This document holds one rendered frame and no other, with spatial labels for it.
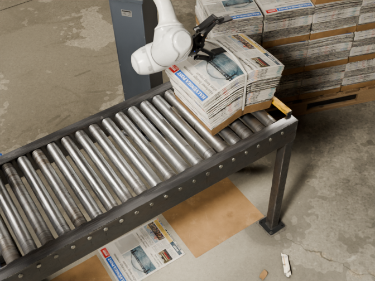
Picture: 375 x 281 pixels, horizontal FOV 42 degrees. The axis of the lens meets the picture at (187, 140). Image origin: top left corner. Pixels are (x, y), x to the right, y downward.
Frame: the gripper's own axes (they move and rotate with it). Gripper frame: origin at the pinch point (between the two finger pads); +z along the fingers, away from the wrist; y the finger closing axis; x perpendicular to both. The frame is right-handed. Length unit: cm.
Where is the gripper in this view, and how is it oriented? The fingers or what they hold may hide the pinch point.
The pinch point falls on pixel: (226, 33)
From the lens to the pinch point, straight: 200.0
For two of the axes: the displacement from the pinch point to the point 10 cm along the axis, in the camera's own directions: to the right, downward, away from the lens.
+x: 5.5, 6.1, -5.6
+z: 8.3, -3.6, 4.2
